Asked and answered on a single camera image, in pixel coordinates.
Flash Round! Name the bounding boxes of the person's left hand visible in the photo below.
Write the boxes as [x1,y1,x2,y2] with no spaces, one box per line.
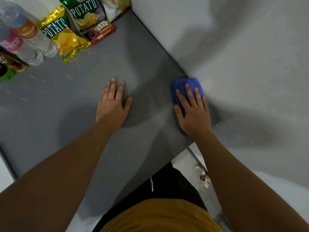
[96,78,133,130]

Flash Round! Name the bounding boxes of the person's right hand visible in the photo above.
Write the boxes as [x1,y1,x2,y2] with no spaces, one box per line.
[173,84,212,139]

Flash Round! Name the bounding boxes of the blue cleaning cloth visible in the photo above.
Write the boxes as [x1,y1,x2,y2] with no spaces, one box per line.
[170,78,204,117]

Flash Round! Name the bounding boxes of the person's right forearm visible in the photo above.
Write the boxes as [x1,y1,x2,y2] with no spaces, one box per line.
[193,132,309,232]

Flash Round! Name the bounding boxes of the person's left forearm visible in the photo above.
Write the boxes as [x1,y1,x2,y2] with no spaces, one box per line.
[0,120,115,232]

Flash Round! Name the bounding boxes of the grey metal table leg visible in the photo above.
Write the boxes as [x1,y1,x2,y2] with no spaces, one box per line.
[187,146,211,189]

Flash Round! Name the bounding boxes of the red chocolate bar box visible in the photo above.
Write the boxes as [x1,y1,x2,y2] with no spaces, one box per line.
[88,20,116,45]

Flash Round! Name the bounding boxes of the yellow potato chip bag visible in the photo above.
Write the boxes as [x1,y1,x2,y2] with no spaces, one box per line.
[39,5,92,64]

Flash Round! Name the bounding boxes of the black shorts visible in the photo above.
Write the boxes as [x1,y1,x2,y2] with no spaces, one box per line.
[92,162,208,232]

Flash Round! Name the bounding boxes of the white and yellow snack bag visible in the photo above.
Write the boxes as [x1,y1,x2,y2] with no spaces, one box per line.
[102,0,131,23]

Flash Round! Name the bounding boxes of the green potato chip bag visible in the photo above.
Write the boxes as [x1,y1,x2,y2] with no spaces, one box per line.
[59,0,107,32]

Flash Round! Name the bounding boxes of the dark brown drink bottle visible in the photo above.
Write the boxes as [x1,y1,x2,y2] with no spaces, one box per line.
[0,47,29,72]

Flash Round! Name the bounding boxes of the green drink bottle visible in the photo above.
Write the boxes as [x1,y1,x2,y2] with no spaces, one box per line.
[0,65,17,81]

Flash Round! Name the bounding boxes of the clear bottle with pink label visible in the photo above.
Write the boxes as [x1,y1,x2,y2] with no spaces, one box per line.
[0,22,44,66]

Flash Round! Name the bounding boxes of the clear bottle with orange label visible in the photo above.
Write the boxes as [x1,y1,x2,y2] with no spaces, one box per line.
[0,0,59,58]

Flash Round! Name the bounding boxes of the yellow shirt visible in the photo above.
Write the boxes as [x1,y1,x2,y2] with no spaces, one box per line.
[99,198,223,232]

